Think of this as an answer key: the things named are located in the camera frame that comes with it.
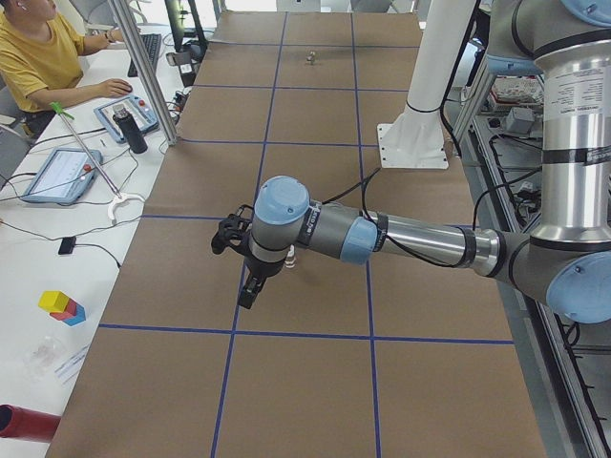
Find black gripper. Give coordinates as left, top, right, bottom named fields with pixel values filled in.
left=238, top=256, right=284, bottom=309

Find chrome metal pipe fitting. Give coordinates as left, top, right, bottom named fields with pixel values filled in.
left=306, top=51, right=316, bottom=65

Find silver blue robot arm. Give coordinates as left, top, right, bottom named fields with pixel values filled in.
left=238, top=1, right=610, bottom=323

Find person's hand on mouse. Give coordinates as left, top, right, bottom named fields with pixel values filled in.
left=98, top=78, right=133, bottom=98

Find silver reacher grabber stick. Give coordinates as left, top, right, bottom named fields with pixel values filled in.
left=51, top=102, right=145, bottom=225

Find small black box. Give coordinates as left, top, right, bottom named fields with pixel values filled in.
left=57, top=236, right=76, bottom=256

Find yellow red blue blocks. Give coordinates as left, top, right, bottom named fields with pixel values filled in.
left=38, top=290, right=86, bottom=326

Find black water bottle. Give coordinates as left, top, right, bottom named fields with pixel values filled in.
left=113, top=104, right=148, bottom=154

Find far blue teach pendant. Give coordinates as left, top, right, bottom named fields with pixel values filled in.
left=94, top=95, right=158, bottom=144

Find blue teach pendant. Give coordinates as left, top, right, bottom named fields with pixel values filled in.
left=21, top=148, right=96, bottom=204
left=94, top=95, right=158, bottom=144

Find near blue teach pendant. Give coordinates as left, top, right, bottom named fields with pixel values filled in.
left=21, top=148, right=96, bottom=204

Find black keyboard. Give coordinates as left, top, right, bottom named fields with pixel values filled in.
left=127, top=33, right=162, bottom=77

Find red cylinder tube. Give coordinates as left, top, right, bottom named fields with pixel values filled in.
left=1, top=405, right=61, bottom=443

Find person in yellow shirt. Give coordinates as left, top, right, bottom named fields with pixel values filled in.
left=1, top=1, right=123, bottom=138

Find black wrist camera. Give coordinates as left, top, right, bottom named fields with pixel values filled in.
left=211, top=204, right=254, bottom=256

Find black camera cable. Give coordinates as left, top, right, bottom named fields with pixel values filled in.
left=328, top=166, right=543, bottom=267

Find aluminium frame post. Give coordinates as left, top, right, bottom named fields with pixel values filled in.
left=108, top=0, right=178, bottom=146

